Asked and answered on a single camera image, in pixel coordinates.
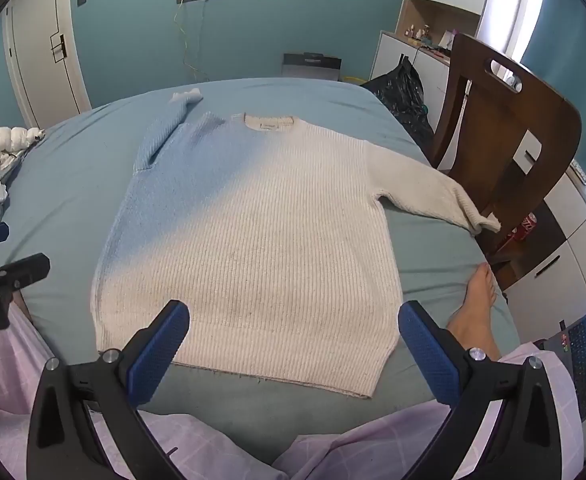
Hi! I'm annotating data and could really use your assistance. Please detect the white curtain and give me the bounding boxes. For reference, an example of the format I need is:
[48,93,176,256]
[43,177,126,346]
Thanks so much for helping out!
[475,0,548,63]

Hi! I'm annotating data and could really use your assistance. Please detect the black laptop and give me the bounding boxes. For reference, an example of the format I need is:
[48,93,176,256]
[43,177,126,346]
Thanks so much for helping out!
[543,295,586,421]

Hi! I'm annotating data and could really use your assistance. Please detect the bed with teal sheet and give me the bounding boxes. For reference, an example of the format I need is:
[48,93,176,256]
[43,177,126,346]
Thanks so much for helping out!
[0,77,524,466]

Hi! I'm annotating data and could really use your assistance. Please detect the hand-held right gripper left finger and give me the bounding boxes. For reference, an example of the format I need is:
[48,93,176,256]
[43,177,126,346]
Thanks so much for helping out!
[27,300,191,480]

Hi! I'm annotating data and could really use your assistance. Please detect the person's bare foot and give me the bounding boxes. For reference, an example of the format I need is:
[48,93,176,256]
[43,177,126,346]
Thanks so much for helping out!
[445,262,501,361]

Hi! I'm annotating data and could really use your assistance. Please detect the brown wooden chair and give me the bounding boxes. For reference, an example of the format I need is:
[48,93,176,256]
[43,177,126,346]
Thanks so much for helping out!
[429,32,584,292]

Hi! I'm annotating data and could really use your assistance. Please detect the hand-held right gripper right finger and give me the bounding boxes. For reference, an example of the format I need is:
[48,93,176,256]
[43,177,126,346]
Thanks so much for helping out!
[398,300,574,480]

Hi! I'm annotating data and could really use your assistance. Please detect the pink checked pants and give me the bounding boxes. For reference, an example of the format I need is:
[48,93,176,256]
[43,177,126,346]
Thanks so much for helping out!
[0,305,586,480]

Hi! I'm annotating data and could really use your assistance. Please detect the white door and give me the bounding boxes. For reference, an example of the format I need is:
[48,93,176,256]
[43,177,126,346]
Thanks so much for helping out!
[0,0,94,128]

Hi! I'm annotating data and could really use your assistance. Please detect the black and silver box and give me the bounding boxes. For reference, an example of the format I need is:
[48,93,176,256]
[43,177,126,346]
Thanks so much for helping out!
[282,52,342,82]

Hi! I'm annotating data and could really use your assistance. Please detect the low white cabinet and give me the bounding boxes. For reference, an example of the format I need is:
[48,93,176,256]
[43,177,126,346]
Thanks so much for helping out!
[503,160,586,361]

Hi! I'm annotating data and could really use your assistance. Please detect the black plastic bag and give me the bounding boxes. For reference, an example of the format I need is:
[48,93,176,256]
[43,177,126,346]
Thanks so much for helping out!
[360,55,434,150]

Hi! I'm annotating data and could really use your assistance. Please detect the white knit sweater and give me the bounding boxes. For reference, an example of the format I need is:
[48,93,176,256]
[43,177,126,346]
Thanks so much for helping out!
[90,87,502,401]

